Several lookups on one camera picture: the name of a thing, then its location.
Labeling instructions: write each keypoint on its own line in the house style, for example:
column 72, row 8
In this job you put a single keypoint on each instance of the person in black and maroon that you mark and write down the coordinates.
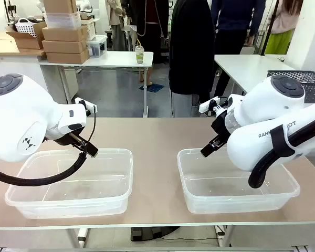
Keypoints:
column 149, row 26

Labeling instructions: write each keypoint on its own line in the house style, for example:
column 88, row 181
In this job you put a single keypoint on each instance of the clear plastic bin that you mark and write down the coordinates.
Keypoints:
column 225, row 189
column 68, row 189

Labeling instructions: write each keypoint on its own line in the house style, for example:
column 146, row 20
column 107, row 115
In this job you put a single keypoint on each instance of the person in beige coat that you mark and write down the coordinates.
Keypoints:
column 115, row 21

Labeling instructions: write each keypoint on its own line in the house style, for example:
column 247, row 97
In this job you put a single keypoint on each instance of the white power strip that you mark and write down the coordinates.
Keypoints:
column 220, row 232

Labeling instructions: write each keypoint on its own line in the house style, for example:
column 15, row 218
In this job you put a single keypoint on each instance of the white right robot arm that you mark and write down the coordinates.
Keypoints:
column 252, row 147

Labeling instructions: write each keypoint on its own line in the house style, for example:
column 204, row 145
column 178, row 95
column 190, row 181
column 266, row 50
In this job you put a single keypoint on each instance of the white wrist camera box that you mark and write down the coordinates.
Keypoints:
column 86, row 106
column 208, row 106

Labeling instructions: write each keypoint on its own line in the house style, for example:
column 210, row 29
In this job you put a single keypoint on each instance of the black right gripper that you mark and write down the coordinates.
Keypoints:
column 221, row 127

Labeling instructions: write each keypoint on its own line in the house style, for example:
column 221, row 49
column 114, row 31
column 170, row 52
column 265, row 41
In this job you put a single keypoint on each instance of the small object on white table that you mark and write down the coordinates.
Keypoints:
column 281, row 59

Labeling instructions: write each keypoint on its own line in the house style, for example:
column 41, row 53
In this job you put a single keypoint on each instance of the person in black top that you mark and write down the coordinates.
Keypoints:
column 189, row 52

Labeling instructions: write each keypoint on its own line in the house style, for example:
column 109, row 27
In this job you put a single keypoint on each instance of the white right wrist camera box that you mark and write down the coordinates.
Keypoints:
column 208, row 106

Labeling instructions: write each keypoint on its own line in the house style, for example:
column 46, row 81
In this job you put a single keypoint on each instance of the clear storage box white lid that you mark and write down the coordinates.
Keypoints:
column 97, row 46

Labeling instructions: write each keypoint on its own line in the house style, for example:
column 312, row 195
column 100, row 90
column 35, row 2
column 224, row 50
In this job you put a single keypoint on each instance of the tall cardboard box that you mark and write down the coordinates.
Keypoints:
column 60, row 5

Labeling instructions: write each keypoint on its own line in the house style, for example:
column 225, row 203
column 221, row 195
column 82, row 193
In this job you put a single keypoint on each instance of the person in navy top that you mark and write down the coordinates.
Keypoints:
column 233, row 31

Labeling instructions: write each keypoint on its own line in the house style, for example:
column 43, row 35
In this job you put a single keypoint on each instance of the white slotted plastic basket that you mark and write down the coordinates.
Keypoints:
column 26, row 27

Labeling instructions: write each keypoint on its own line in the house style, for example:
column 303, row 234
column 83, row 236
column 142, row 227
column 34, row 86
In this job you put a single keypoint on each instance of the white table with metal legs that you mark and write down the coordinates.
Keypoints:
column 115, row 59

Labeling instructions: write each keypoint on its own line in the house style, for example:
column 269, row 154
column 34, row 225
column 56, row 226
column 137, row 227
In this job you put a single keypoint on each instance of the black perforated plastic crate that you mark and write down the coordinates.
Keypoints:
column 313, row 86

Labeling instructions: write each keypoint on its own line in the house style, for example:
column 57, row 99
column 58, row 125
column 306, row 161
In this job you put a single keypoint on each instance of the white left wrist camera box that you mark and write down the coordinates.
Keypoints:
column 86, row 106

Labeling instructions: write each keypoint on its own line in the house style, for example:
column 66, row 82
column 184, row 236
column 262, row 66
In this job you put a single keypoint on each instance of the white table leg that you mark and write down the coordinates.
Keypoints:
column 81, row 237
column 227, row 236

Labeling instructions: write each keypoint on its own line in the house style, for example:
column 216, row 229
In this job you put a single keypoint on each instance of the flat cardboard box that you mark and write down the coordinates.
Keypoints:
column 64, row 46
column 67, row 57
column 64, row 33

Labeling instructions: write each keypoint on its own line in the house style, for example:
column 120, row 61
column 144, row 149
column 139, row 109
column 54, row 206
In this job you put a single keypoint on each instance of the plastic cup green drink straw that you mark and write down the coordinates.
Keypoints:
column 139, row 53

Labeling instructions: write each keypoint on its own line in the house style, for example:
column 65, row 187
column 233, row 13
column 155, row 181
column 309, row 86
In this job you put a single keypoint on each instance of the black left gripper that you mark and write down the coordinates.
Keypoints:
column 71, row 140

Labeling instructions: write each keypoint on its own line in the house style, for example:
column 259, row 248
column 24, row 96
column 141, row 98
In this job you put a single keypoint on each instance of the black stand pole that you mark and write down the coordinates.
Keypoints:
column 271, row 23

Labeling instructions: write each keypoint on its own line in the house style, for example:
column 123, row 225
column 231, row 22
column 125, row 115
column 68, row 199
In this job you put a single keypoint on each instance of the blue floor mat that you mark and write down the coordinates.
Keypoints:
column 151, row 88

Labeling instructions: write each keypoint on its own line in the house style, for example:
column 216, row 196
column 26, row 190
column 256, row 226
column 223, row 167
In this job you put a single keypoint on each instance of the open cardboard box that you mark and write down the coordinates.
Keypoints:
column 26, row 42

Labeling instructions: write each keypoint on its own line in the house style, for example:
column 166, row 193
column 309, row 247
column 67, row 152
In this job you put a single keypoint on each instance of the person in pink and lime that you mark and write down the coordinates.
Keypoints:
column 282, row 29

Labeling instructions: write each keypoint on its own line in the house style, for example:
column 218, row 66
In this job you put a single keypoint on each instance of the black base under table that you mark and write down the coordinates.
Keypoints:
column 152, row 233

